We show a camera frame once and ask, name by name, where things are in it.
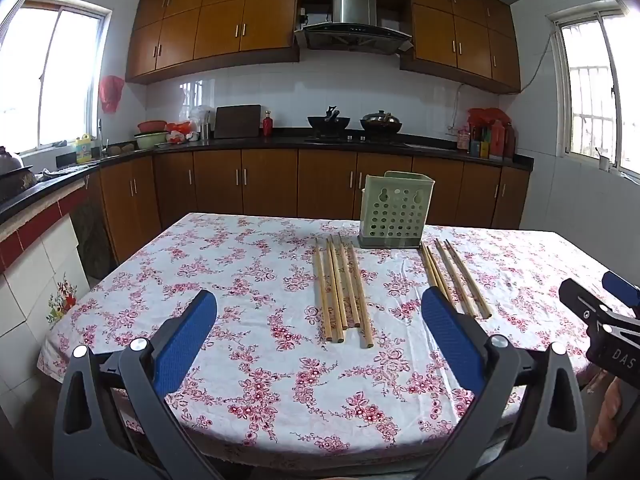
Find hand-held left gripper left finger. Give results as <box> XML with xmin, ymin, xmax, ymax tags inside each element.
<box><xmin>52</xmin><ymin>289</ymin><xmax>221</xmax><ymax>480</ymax></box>

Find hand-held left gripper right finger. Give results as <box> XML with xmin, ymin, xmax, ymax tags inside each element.
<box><xmin>421</xmin><ymin>286</ymin><xmax>588</xmax><ymax>480</ymax></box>

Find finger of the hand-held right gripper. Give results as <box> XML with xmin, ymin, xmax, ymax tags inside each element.
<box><xmin>558</xmin><ymin>278</ymin><xmax>618</xmax><ymax>333</ymax></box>
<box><xmin>602</xmin><ymin>270</ymin><xmax>640</xmax><ymax>309</ymax></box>

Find wooden chopstick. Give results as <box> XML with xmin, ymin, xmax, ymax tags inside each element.
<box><xmin>339</xmin><ymin>232</ymin><xmax>362</xmax><ymax>329</ymax></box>
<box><xmin>348</xmin><ymin>244</ymin><xmax>375</xmax><ymax>350</ymax></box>
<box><xmin>325</xmin><ymin>236</ymin><xmax>346</xmax><ymax>345</ymax></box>
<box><xmin>331</xmin><ymin>235</ymin><xmax>353</xmax><ymax>331</ymax></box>
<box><xmin>420</xmin><ymin>242</ymin><xmax>443</xmax><ymax>293</ymax></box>
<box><xmin>434</xmin><ymin>239</ymin><xmax>478</xmax><ymax>319</ymax></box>
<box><xmin>313</xmin><ymin>238</ymin><xmax>335</xmax><ymax>345</ymax></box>
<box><xmin>445</xmin><ymin>240</ymin><xmax>493</xmax><ymax>320</ymax></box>
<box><xmin>425</xmin><ymin>244</ymin><xmax>456</xmax><ymax>308</ymax></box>

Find green perforated chopstick holder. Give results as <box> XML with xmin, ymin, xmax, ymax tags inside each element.
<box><xmin>358</xmin><ymin>171</ymin><xmax>435</xmax><ymax>250</ymax></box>

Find person's right hand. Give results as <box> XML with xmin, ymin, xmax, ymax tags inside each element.
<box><xmin>591</xmin><ymin>375</ymin><xmax>624</xmax><ymax>455</ymax></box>

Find floral tablecloth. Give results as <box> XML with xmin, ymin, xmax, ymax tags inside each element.
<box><xmin>39</xmin><ymin>212</ymin><xmax>640</xmax><ymax>466</ymax></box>

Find wooden lower kitchen cabinets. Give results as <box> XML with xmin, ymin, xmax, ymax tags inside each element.
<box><xmin>70</xmin><ymin>147</ymin><xmax>531</xmax><ymax>266</ymax></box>

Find cluster of condiment bottles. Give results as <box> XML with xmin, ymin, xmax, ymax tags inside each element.
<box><xmin>456</xmin><ymin>119</ymin><xmax>518</xmax><ymax>162</ymax></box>

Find green basin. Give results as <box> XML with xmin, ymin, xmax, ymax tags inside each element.
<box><xmin>134</xmin><ymin>131</ymin><xmax>171</xmax><ymax>150</ymax></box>

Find barred window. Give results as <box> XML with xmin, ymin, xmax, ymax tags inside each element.
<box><xmin>547</xmin><ymin>0</ymin><xmax>640</xmax><ymax>181</ymax></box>

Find red plastic bag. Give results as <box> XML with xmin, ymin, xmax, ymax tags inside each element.
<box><xmin>98</xmin><ymin>75</ymin><xmax>125</xmax><ymax>114</ymax></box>
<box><xmin>467</xmin><ymin>107</ymin><xmax>513</xmax><ymax>128</ymax></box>

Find orange plastic bag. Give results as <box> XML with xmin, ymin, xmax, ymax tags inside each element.
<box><xmin>165</xmin><ymin>121</ymin><xmax>198</xmax><ymax>145</ymax></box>

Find gas stove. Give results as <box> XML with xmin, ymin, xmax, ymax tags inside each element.
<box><xmin>304</xmin><ymin>132</ymin><xmax>408</xmax><ymax>147</ymax></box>

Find black kitchen countertop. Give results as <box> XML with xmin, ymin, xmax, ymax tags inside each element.
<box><xmin>0</xmin><ymin>132</ymin><xmax>535</xmax><ymax>221</ymax></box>

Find dark pot with lid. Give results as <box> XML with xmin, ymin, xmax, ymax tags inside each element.
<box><xmin>359</xmin><ymin>109</ymin><xmax>404</xmax><ymax>135</ymax></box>

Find dark cutting board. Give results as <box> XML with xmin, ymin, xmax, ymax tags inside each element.
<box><xmin>213</xmin><ymin>104</ymin><xmax>263</xmax><ymax>139</ymax></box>

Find dark cooking pot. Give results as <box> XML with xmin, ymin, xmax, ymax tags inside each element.
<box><xmin>0</xmin><ymin>146</ymin><xmax>37</xmax><ymax>201</ymax></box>

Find black wok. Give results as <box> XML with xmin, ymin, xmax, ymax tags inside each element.
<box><xmin>307</xmin><ymin>106</ymin><xmax>352</xmax><ymax>137</ymax></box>

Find large sliding window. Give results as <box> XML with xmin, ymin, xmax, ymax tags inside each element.
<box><xmin>0</xmin><ymin>0</ymin><xmax>113</xmax><ymax>156</ymax></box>

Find steel range hood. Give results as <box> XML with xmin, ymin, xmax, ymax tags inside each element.
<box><xmin>294</xmin><ymin>0</ymin><xmax>414</xmax><ymax>56</ymax></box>

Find wooden upper wall cabinets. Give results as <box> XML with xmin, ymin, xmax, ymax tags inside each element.
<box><xmin>125</xmin><ymin>0</ymin><xmax>522</xmax><ymax>95</ymax></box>

